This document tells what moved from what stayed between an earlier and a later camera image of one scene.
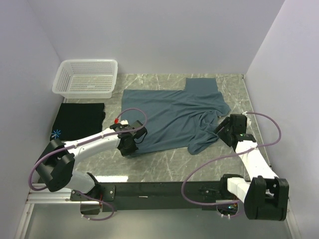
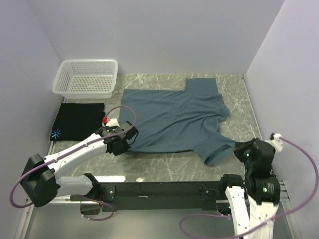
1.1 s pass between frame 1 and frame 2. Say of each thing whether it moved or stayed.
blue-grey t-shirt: stayed
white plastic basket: stayed
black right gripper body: moved
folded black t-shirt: stayed
